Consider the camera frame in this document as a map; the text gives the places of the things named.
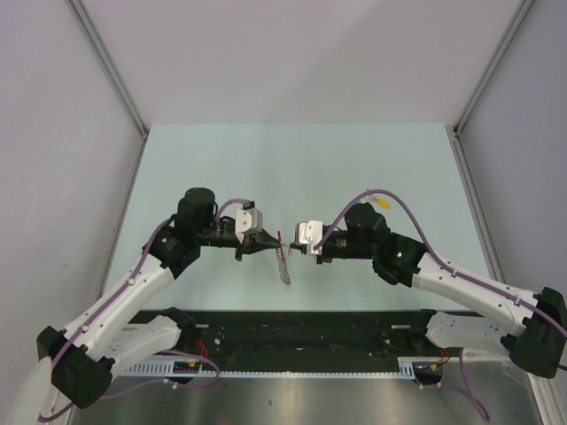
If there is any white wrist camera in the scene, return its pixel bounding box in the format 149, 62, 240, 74
235, 201, 263, 243
292, 220, 323, 250

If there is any black mounting base plate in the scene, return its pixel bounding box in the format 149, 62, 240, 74
164, 308, 458, 372

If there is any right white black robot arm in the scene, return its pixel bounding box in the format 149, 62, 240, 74
292, 204, 566, 379

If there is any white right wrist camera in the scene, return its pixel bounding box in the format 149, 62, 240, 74
292, 220, 323, 250

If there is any aluminium right corner post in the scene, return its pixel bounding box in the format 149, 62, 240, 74
453, 0, 537, 138

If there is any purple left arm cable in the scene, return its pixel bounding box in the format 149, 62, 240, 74
37, 197, 249, 421

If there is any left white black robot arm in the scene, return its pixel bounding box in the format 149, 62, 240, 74
36, 188, 281, 408

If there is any aluminium right side rail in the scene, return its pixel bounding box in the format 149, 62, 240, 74
447, 127, 506, 282

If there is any aluminium left corner post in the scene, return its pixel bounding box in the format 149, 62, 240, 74
65, 0, 149, 141

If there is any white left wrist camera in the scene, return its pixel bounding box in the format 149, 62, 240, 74
235, 201, 263, 243

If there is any white slotted cable duct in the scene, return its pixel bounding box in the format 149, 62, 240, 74
119, 356, 448, 381

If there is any aluminium corner post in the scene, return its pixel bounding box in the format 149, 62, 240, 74
453, 0, 537, 138
65, 0, 149, 141

